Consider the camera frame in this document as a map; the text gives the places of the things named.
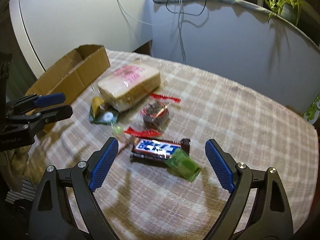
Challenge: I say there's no red-edged dark snack packet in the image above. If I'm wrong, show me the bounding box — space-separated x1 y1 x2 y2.
124 93 181 138

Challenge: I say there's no Snickers bar chinese label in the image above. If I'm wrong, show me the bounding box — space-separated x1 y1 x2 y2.
131 138 190 163

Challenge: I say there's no green white carton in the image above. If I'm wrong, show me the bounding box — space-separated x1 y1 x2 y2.
303 94 320 125

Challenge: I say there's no potted spider plant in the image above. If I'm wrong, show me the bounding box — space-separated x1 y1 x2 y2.
263 0 302 26

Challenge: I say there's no teal mint candy packet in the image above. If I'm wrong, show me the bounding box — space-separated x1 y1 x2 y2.
89 110 119 125

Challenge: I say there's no yellow green snack packet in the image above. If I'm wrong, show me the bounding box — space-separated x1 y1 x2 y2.
90 96 105 119

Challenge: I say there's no small green round candy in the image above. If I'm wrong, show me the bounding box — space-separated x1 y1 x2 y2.
112 125 124 137

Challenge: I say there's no white cable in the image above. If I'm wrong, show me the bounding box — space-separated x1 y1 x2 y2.
109 0 181 27

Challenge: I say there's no black cable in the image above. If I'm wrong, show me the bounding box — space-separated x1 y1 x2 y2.
165 0 208 65

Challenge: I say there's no grey windowsill mat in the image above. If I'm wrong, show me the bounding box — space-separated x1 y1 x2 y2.
152 0 270 22

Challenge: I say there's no brown cardboard box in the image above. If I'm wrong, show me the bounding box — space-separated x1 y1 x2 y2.
24 44 111 133

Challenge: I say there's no plaid tablecloth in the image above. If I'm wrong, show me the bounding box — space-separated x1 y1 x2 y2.
22 49 320 240

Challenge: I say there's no bagged sliced bread loaf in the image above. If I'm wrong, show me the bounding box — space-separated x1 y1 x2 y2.
97 59 161 112

